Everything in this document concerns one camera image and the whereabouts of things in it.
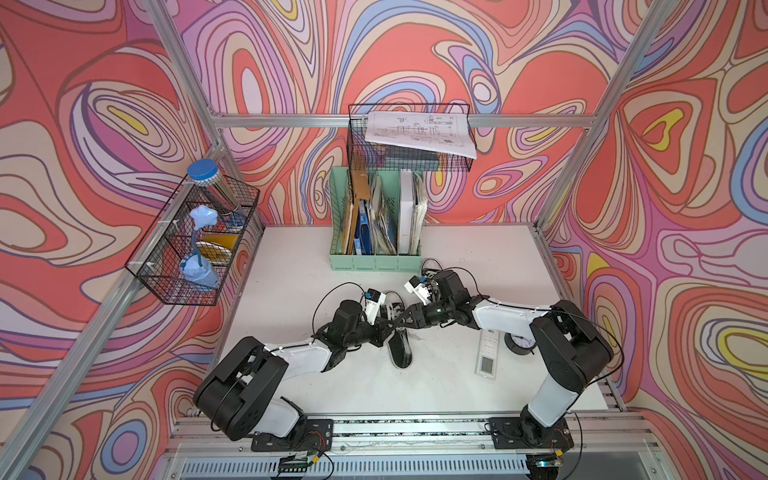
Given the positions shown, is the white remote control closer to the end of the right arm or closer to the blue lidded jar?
the end of the right arm

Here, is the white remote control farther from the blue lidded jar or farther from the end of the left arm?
the blue lidded jar

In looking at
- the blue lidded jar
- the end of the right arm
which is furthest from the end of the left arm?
the blue lidded jar

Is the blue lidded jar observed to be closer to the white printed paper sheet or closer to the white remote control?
the white printed paper sheet

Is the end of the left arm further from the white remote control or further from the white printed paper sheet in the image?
the white printed paper sheet

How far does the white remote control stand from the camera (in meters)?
0.84

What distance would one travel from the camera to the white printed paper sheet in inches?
30.5

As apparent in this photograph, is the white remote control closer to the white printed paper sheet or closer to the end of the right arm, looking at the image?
the end of the right arm

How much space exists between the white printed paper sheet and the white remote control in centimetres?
55

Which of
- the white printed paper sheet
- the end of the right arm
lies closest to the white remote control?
the end of the right arm

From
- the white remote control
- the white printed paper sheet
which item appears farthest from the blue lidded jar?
the white remote control

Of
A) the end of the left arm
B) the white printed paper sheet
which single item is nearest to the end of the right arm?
the end of the left arm

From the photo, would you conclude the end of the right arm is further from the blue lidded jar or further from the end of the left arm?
the blue lidded jar

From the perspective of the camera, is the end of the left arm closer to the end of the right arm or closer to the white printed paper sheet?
the end of the right arm
